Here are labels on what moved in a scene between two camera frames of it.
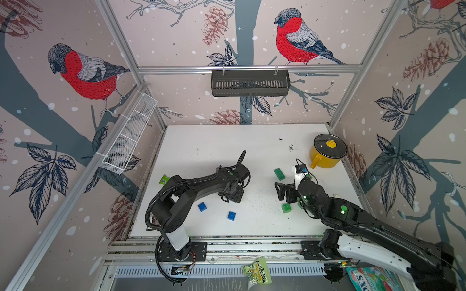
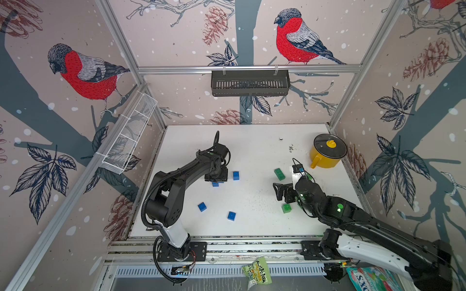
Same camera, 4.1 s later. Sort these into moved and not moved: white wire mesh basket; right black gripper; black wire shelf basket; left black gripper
Moved: left black gripper
Not moved: white wire mesh basket; right black gripper; black wire shelf basket
